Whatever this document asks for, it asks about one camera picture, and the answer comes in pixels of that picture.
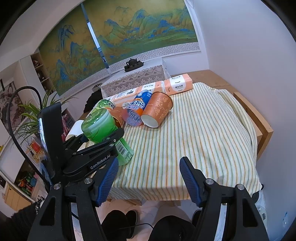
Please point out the wooden wall shelf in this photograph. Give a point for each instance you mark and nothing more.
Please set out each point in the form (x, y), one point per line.
(42, 73)

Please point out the landscape painting blind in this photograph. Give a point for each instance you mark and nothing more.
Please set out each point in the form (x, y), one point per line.
(127, 28)
(70, 55)

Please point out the black teapot set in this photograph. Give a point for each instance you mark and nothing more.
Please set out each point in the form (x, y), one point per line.
(133, 64)

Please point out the green spider plant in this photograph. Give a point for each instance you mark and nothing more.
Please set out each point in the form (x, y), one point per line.
(29, 129)

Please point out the large orange paper cup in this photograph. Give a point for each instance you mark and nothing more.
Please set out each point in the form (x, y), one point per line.
(157, 109)

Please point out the orange tissue pack far right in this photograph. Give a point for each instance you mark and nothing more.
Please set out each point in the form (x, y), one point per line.
(178, 84)

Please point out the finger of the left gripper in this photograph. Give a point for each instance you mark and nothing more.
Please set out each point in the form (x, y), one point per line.
(105, 148)
(74, 143)

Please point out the white paper cup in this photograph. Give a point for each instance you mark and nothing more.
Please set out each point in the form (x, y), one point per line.
(75, 130)

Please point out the landscape painting blind left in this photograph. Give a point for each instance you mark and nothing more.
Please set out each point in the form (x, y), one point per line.
(70, 55)

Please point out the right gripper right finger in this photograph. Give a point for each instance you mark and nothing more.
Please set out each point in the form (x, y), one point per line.
(242, 219)

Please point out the small copper paper cup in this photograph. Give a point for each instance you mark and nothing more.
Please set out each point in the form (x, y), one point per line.
(116, 113)

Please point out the striped yellow tablecloth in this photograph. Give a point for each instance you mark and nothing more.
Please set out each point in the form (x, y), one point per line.
(207, 125)

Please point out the landscape painting blind right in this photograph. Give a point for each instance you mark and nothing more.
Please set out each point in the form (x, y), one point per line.
(127, 28)

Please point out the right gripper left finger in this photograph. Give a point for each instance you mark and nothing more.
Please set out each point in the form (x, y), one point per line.
(75, 205)

